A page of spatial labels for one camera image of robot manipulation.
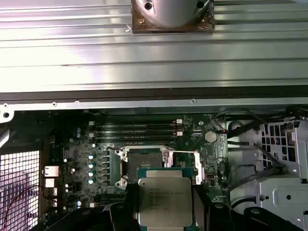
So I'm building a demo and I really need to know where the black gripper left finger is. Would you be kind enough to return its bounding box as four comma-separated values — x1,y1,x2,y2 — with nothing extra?
109,183,141,231

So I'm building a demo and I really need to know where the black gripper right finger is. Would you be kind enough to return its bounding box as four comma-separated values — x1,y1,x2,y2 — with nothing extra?
192,185,231,231

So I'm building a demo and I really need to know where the silver CPU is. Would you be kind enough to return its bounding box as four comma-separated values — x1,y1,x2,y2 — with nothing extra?
136,167,194,228

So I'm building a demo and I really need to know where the metal socket cover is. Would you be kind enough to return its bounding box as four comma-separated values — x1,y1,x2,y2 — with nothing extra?
161,149,205,185

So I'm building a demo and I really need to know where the wire locking lever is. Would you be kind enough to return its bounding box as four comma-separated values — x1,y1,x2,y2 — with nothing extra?
107,145,129,153

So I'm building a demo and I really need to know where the green motherboard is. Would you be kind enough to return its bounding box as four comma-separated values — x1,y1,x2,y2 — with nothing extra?
47,112,229,212

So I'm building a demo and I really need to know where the round coin battery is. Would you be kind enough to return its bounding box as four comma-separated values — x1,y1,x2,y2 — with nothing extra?
204,131,218,143

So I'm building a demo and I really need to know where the silver metal drive cage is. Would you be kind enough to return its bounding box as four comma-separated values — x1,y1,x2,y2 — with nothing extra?
227,115,308,231

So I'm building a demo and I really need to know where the black open PC case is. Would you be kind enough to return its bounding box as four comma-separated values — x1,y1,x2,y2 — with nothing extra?
0,88,308,231

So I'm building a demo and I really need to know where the thick black cable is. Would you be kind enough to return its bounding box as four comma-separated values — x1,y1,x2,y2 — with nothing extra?
227,144,287,210

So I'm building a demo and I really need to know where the thin black red wire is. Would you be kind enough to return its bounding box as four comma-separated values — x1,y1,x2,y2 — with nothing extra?
213,109,264,135

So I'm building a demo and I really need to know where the red black twisted wire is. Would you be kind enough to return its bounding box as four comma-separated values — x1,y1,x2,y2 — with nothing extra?
0,184,40,218

